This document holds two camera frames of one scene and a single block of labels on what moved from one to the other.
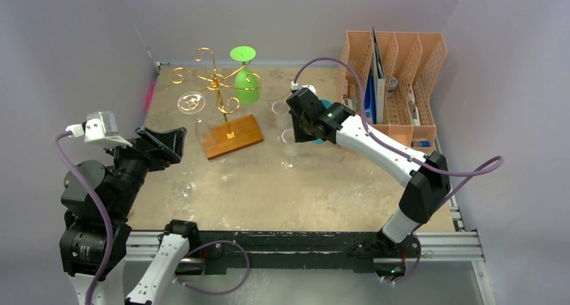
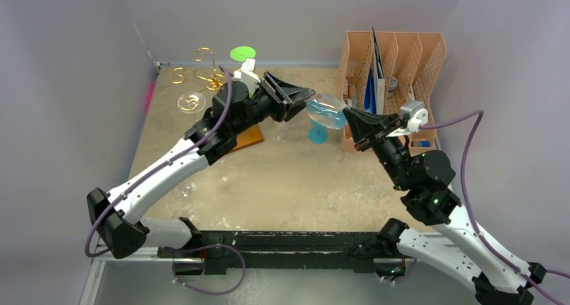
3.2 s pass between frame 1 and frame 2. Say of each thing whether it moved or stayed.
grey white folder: stayed
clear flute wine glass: stayed
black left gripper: moved
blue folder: stayed
